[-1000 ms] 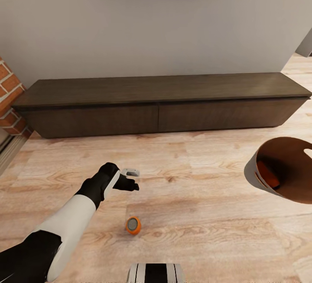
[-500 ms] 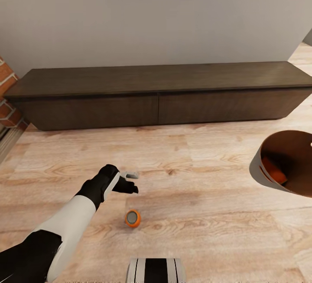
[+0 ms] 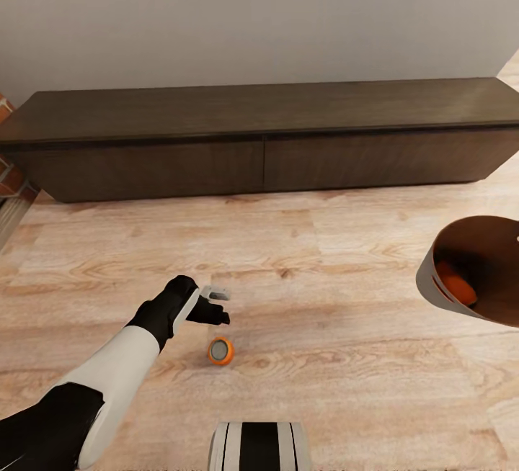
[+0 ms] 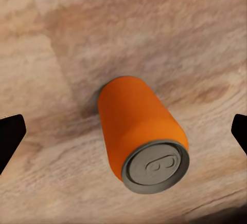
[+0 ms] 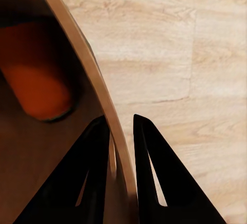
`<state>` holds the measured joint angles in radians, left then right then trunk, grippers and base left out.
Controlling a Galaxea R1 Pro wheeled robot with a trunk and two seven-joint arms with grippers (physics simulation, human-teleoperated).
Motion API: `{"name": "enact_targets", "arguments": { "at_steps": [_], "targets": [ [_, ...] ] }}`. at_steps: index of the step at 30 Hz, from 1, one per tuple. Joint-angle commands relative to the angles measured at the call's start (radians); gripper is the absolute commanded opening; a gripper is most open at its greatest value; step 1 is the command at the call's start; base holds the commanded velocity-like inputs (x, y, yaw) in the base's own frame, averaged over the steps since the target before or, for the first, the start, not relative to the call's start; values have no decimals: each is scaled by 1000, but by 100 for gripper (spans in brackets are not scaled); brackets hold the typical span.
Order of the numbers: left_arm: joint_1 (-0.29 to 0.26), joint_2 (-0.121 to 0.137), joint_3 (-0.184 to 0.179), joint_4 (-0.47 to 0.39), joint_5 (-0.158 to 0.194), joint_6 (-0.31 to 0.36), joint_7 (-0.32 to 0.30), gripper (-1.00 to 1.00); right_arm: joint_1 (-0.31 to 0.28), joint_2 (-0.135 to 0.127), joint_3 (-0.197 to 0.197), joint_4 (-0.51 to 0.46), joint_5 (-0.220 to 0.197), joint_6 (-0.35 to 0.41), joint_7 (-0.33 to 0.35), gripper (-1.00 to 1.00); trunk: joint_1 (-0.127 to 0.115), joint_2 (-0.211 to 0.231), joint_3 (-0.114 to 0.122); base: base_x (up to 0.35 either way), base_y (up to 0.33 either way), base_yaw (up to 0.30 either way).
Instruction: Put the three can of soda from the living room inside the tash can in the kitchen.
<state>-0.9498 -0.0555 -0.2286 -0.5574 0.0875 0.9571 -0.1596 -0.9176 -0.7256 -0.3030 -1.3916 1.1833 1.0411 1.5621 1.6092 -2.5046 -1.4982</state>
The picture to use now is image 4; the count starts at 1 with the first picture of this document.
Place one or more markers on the can of soda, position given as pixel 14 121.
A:
pixel 146 147

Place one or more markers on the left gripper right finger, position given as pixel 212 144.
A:
pixel 239 130

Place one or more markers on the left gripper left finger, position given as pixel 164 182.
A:
pixel 12 131

